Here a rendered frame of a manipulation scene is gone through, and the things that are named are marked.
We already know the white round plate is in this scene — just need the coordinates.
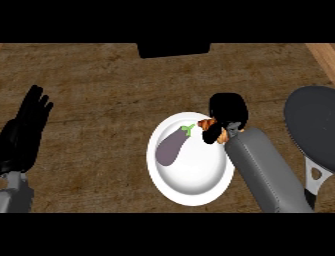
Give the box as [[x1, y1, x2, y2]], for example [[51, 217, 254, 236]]
[[144, 111, 236, 207]]

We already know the golden brown croissant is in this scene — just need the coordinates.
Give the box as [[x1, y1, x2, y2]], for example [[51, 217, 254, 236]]
[[196, 118, 245, 145]]

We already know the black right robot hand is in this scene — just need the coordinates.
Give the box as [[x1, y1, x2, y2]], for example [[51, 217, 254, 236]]
[[200, 92, 249, 145]]

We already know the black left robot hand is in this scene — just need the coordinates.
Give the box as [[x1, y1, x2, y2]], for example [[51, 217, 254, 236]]
[[0, 84, 54, 179]]

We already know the dark grey frying pan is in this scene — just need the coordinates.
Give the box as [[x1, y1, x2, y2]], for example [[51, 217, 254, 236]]
[[282, 85, 335, 211]]

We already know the purple eggplant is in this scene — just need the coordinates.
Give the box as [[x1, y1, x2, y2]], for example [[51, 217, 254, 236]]
[[153, 123, 196, 167]]

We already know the black box appliance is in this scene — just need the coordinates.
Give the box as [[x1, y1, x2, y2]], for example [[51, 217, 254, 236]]
[[135, 43, 211, 60]]

